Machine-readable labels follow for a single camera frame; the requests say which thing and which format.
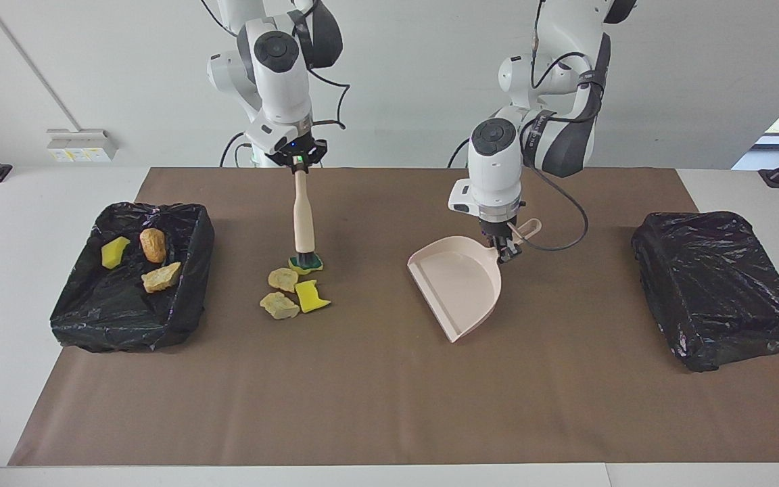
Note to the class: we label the yellow sponge with green scourer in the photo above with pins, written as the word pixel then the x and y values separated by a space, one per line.
pixel 295 268

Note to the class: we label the notched yellow sponge piece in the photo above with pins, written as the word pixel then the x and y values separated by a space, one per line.
pixel 308 297

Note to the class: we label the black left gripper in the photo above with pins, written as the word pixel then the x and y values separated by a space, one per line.
pixel 499 225

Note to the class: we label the beige hand brush black bristles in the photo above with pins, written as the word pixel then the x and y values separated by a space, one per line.
pixel 303 216

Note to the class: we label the brown oval croquette toy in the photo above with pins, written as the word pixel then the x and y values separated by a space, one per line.
pixel 153 245

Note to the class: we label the pale pink plastic dustpan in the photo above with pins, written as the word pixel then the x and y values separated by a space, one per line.
pixel 464 284

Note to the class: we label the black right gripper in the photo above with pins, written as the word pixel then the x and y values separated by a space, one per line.
pixel 300 145

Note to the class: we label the beige chip piece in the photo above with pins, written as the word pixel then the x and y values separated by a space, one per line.
pixel 280 306
pixel 282 279

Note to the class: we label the white wall conduit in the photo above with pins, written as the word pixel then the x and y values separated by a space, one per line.
pixel 32 64

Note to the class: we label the black bag lined bin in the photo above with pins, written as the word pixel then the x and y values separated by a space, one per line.
pixel 714 284
pixel 119 318

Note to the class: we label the small yellow sponge piece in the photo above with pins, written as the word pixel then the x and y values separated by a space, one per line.
pixel 113 253

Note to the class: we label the sliced bread loaf toy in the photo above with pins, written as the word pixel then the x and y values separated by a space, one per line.
pixel 161 278

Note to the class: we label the white wall socket box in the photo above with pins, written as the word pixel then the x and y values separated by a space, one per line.
pixel 82 145

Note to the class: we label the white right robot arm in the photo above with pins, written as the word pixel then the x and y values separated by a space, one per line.
pixel 281 88

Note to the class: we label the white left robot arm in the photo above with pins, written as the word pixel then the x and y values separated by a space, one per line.
pixel 494 169

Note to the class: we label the brown paper table mat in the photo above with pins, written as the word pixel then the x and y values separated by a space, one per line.
pixel 362 419

